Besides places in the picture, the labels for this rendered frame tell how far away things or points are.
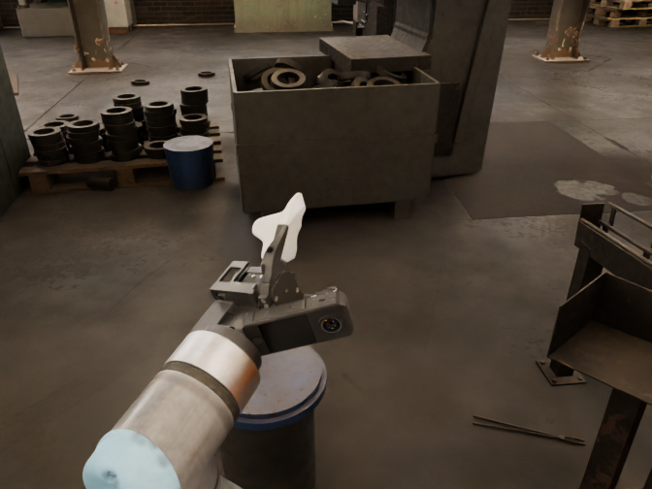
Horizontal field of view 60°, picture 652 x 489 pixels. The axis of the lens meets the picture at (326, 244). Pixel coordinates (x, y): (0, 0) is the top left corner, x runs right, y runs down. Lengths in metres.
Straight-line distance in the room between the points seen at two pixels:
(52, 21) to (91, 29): 2.78
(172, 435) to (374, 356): 1.68
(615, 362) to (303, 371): 0.71
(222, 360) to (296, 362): 0.92
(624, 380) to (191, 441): 0.98
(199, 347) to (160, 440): 0.10
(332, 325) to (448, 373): 1.57
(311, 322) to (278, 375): 0.86
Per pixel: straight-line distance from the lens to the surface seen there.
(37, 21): 9.96
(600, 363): 1.35
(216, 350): 0.56
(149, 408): 0.54
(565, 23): 7.82
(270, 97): 2.75
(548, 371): 2.23
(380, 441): 1.87
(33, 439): 2.08
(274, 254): 0.61
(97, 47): 7.17
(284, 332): 0.59
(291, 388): 1.40
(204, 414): 0.54
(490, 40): 3.55
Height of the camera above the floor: 1.40
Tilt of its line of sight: 29 degrees down
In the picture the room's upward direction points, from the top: straight up
